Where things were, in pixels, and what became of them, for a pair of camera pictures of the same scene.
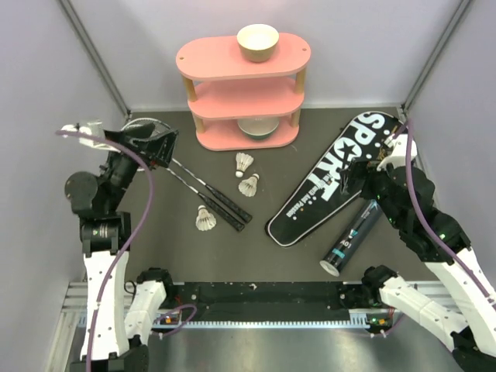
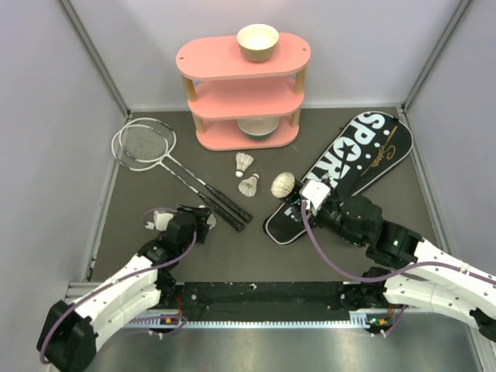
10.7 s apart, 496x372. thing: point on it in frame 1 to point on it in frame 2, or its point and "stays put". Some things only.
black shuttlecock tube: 334,263 to 285,186
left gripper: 157,147 to 201,225
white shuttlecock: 249,187 stays put
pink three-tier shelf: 239,104 stays put
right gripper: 356,170 to 315,218
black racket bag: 362,140 stays put
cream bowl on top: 258,43 stays put
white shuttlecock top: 242,161 stays put
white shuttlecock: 204,220 stays put
